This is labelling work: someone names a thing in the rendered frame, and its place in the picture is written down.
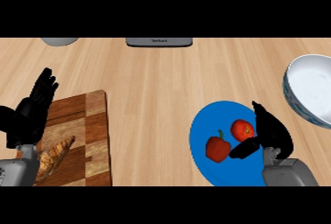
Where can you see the red bell pepper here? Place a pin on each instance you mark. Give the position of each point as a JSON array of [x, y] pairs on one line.
[[217, 148]]

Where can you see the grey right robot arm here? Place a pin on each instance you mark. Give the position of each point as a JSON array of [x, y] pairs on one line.
[[287, 170]]

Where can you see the blue plate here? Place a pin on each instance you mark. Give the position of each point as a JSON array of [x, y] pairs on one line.
[[232, 172]]

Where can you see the white bowl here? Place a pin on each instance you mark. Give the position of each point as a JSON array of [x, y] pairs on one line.
[[312, 90]]

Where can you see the red tomato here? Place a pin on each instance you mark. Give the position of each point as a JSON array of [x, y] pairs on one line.
[[241, 129]]

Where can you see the brown wooden cutting board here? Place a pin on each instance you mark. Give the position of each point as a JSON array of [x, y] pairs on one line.
[[86, 140]]

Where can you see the grey round container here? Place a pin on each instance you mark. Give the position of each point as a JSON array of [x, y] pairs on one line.
[[59, 41]]

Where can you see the brown baguette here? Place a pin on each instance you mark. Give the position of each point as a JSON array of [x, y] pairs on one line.
[[53, 159]]

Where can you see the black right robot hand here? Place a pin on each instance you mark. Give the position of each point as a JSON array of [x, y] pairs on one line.
[[272, 131]]

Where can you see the grey flat appliance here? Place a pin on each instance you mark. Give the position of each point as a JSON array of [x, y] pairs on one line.
[[158, 42]]

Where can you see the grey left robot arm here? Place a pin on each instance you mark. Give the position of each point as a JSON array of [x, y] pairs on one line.
[[19, 167]]

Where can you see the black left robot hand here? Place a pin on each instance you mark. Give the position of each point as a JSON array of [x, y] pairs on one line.
[[30, 113]]

